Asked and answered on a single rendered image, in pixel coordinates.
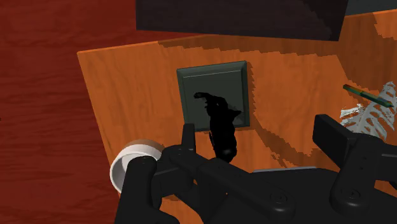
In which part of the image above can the black cat figure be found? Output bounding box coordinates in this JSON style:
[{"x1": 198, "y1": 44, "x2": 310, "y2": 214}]
[{"x1": 193, "y1": 92, "x2": 242, "y2": 164}]

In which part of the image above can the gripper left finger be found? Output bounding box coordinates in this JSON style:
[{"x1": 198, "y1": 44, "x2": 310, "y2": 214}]
[{"x1": 114, "y1": 123, "x2": 297, "y2": 224}]

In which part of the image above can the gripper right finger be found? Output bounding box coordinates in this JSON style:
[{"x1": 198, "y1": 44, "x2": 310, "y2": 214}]
[{"x1": 312, "y1": 114, "x2": 397, "y2": 216}]

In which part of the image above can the green pencil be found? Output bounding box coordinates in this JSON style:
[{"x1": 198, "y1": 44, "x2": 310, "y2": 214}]
[{"x1": 342, "y1": 83, "x2": 394, "y2": 108}]

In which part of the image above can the orange wooden table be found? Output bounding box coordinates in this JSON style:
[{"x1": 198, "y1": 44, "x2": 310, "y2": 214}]
[{"x1": 76, "y1": 9, "x2": 397, "y2": 224}]

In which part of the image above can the dark green square plate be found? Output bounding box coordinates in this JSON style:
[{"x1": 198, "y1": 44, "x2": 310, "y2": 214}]
[{"x1": 176, "y1": 60, "x2": 251, "y2": 132}]

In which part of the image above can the white ribcage skeleton figure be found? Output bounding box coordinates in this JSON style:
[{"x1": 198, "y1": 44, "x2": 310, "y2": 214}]
[{"x1": 339, "y1": 81, "x2": 397, "y2": 142}]

